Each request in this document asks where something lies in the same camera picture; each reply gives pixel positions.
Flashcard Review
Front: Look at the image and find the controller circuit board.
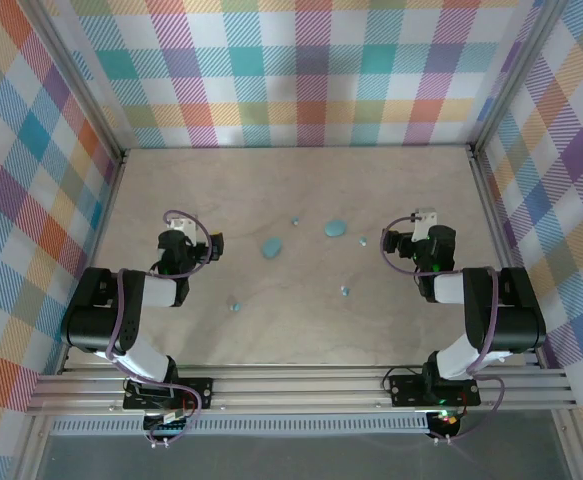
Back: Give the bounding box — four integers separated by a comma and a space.
143, 408, 195, 441
426, 408, 465, 437

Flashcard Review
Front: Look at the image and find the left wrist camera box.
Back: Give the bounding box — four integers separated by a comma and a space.
165, 213, 198, 246

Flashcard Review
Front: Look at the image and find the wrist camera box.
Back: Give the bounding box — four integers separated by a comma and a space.
165, 213, 198, 246
413, 207, 438, 242

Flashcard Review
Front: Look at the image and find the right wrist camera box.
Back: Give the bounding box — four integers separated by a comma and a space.
413, 207, 438, 242

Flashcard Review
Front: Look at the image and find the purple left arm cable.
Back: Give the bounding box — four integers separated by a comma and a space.
104, 209, 215, 447

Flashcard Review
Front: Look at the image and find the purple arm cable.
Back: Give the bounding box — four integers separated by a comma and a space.
104, 209, 215, 447
379, 215, 506, 444

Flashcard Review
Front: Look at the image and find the aluminium side rail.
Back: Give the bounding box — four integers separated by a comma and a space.
55, 149, 130, 376
470, 147, 542, 370

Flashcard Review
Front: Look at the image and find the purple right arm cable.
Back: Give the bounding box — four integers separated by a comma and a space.
379, 215, 506, 444

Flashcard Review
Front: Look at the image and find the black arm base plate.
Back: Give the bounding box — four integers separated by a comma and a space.
388, 373, 482, 407
123, 377, 215, 411

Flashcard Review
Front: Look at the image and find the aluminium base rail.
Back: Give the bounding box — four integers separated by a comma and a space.
25, 365, 578, 416

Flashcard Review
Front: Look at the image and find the grey slotted cable duct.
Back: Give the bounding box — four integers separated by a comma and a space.
49, 413, 432, 437

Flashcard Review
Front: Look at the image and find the aluminium frame post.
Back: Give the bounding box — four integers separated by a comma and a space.
29, 0, 126, 169
469, 0, 567, 156

